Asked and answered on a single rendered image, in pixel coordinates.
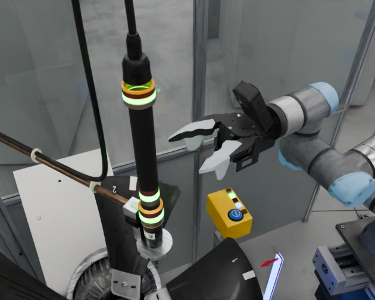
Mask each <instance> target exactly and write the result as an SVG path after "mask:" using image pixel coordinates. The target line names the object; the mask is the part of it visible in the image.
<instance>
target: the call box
mask: <svg viewBox="0 0 375 300"><path fill-rule="evenodd" d="M227 189H231V191H232V193H234V195H235V198H237V199H238V201H239V202H240V204H241V205H242V206H241V207H239V208H237V206H236V205H235V204H236V203H238V202H236V203H234V202H233V201H232V199H233V198H230V196H229V194H231V193H227V192H226V189H223V190H220V191H218V192H214V193H211V194H209V195H207V212H208V213H209V215H210V217H211V218H212V220H213V222H214V224H215V225H216V227H217V228H218V230H219V232H220V233H221V235H222V237H223V238H224V239H225V238H227V237H230V238H233V239H236V238H239V237H241V236H244V235H247V234H249V233H250V231H251V225H252V216H251V215H250V213H249V212H248V213H246V214H243V213H242V216H241V218H240V219H238V220H234V219H232V218H231V217H230V211H231V210H233V209H238V210H239V211H241V210H242V209H246V208H245V206H244V205H243V203H242V202H241V201H240V199H239V198H238V196H237V195H236V194H235V192H234V191H233V189H232V188H231V187H229V188H227ZM247 211H248V210H247Z"/></svg>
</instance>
